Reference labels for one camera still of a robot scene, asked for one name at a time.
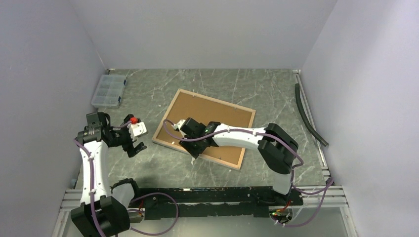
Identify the aluminium rail frame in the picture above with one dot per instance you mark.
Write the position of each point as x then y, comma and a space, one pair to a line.
334, 198

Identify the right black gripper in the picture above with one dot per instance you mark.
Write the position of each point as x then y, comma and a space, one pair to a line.
194, 152

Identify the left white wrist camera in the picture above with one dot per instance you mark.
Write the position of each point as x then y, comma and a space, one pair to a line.
136, 128

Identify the clear plastic organizer box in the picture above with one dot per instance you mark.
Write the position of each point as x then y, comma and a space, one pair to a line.
109, 91

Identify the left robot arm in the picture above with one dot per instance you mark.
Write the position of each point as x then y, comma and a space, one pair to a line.
103, 207

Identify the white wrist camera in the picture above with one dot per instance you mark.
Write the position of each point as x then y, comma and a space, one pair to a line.
178, 125
136, 128

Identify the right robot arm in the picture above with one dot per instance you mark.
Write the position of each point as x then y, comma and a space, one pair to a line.
276, 147

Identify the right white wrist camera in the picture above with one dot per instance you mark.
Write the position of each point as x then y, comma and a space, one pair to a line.
178, 125

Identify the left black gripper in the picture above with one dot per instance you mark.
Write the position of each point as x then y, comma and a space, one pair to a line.
129, 147

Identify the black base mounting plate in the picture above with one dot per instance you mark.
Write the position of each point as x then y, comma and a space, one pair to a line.
256, 201

